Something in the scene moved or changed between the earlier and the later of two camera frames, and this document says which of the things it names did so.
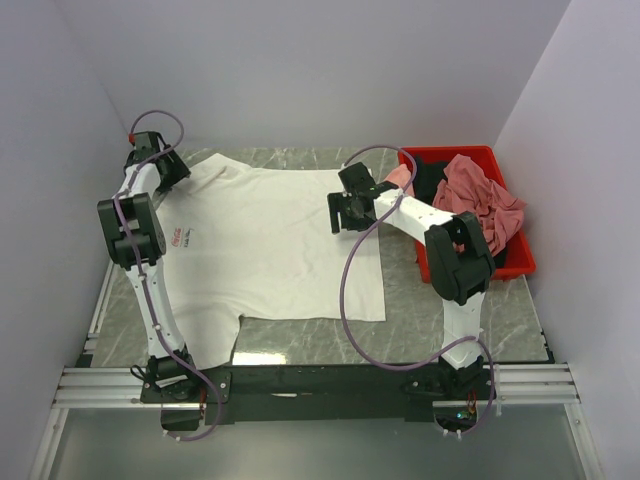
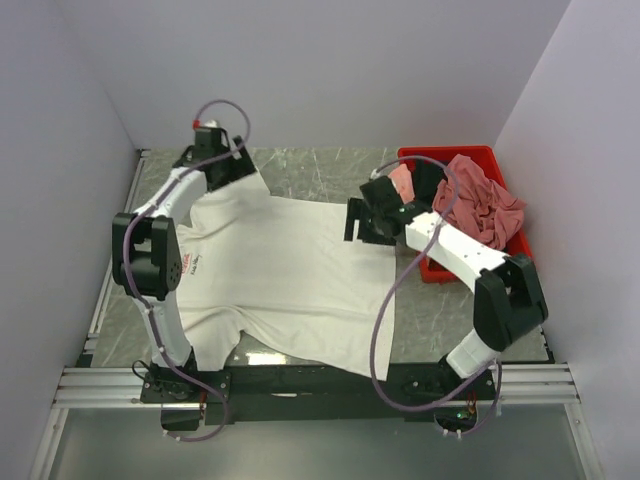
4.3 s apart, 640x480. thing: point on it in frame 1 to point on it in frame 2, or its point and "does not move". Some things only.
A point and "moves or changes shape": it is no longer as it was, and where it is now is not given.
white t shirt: x=251 y=241 moves or changes shape
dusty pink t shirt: x=466 y=189 does not move
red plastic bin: x=520 y=257 does not move
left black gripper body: x=177 y=171 to x=231 y=169
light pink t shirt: x=401 y=176 does not move
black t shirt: x=425 y=178 does not move
